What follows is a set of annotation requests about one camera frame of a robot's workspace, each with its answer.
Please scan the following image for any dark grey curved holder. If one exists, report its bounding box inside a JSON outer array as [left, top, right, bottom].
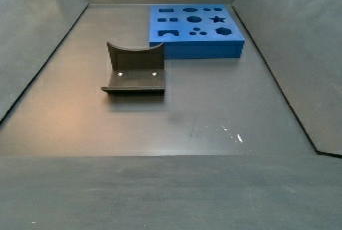
[[102, 43, 166, 93]]

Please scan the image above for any blue shape-sorting block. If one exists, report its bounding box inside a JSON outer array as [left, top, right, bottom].
[[149, 4, 245, 59]]

